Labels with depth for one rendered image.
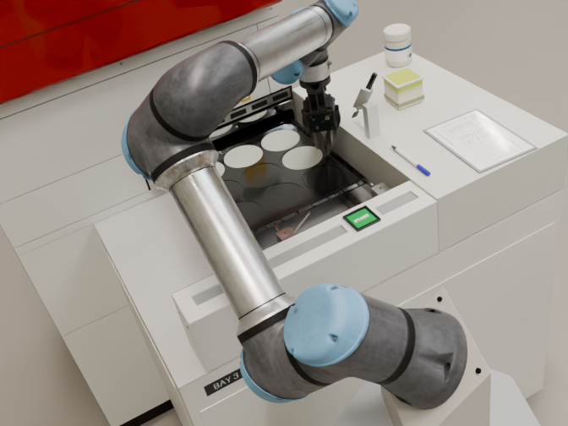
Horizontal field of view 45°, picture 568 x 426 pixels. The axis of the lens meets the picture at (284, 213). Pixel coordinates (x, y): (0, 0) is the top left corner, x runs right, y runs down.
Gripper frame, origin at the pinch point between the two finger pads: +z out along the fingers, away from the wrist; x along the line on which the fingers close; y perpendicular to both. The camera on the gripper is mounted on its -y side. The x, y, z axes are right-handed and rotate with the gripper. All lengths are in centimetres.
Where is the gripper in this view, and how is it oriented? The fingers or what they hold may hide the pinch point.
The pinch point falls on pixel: (325, 145)
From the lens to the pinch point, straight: 169.0
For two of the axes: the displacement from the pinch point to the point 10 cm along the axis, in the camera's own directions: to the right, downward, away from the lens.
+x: 9.9, -1.1, -1.3
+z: 1.7, 7.7, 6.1
